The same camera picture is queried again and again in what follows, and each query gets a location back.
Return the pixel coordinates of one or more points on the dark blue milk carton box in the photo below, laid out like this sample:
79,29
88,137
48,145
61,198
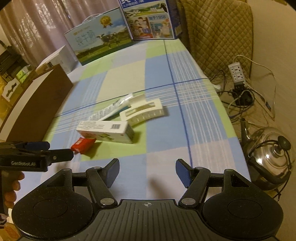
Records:
150,19

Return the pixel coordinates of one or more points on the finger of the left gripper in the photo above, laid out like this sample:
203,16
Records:
34,161
30,146

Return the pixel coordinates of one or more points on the open cardboard box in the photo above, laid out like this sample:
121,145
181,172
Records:
12,91

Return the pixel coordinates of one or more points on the person's left hand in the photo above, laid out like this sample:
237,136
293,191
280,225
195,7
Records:
14,180

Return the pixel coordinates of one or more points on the checkered bed sheet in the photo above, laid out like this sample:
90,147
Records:
195,125

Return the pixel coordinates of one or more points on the light blue milk carton box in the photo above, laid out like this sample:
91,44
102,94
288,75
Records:
99,35

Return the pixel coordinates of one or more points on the white ointment tube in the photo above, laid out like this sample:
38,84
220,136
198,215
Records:
121,104

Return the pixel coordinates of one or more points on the brown open shoe box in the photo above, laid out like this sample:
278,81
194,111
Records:
34,111

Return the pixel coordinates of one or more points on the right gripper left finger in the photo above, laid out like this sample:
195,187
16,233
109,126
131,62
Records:
100,181

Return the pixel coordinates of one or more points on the white power strip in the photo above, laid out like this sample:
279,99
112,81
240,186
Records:
237,73

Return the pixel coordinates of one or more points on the white medicine box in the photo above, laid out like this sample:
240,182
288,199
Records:
108,131

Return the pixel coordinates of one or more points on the steel kettle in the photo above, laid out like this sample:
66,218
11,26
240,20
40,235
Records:
269,157

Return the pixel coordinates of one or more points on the white hair claw clip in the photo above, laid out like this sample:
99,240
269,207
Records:
141,110

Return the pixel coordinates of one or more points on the green tissue pack bundle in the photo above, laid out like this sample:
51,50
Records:
22,74

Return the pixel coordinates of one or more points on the quilted beige headboard cover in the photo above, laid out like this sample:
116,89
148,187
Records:
216,33

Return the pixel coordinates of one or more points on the pink curtain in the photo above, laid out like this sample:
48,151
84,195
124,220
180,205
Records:
36,29

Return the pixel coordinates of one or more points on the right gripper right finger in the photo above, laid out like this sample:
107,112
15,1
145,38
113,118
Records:
195,180

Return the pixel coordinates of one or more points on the black power adapter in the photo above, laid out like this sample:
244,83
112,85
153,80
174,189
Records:
242,95

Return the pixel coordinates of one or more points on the white appliance box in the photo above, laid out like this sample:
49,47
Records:
63,57

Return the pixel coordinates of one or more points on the red candy packet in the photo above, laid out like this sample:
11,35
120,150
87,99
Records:
82,145

